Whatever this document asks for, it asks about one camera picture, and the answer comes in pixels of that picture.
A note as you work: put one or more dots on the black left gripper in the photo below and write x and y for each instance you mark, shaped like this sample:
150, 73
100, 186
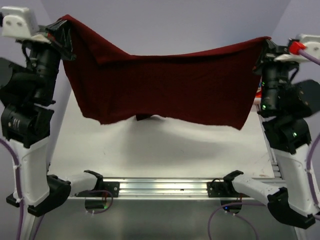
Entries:
60, 33

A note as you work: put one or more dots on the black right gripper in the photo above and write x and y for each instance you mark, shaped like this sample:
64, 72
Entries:
270, 51

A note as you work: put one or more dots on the dark red t shirt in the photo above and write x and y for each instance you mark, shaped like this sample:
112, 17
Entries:
213, 87

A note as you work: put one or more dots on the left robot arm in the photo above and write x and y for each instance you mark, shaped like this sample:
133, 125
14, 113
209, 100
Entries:
26, 93

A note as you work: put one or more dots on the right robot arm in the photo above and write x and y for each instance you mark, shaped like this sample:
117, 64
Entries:
285, 106

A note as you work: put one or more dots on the orange red t shirt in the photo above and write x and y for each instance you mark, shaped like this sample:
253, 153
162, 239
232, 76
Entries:
258, 94

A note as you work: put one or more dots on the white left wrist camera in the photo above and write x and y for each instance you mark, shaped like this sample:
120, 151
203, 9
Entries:
20, 23

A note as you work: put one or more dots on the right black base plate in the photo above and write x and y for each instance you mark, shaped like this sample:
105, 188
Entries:
218, 188

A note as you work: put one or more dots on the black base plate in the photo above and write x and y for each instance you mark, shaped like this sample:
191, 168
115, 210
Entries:
112, 186
218, 188

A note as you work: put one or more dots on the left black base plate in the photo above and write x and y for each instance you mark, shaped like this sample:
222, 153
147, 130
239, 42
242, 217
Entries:
112, 186

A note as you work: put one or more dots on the aluminium mounting rail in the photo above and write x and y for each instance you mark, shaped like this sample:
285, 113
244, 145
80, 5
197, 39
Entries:
160, 187

